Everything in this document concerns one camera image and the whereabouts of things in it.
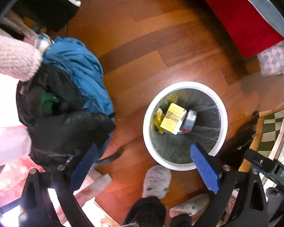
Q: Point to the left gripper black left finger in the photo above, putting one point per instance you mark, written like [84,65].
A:
[36,207]

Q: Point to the yellow wrapper in bin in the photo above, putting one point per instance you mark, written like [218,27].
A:
[157,120]

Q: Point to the pink knitted hat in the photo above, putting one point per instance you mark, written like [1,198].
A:
[18,59]

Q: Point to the red blanket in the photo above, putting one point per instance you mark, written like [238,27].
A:
[248,30]

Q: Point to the grey barcode carton box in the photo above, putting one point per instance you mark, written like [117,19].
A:
[188,122]

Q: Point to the black clothing pile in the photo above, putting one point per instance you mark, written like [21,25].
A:
[51,107]

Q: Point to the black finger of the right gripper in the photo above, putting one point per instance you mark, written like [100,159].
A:
[271,169]

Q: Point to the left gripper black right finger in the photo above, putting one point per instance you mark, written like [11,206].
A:
[250,208]

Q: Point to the yellow box in bin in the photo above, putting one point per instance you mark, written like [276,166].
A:
[173,118]

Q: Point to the grey fluffy slipper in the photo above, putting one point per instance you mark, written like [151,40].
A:
[192,206]
[157,181]

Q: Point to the white round trash bin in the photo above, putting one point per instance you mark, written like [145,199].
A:
[210,129]

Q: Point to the blue jacket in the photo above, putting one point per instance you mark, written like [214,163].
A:
[82,75]

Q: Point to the grey fluffy left slipper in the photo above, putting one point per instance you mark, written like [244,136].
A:
[157,181]

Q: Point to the grey fluffy right slipper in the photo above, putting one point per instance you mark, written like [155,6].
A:
[192,206]

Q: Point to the checkered white bed quilt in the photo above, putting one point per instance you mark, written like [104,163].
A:
[269,137]

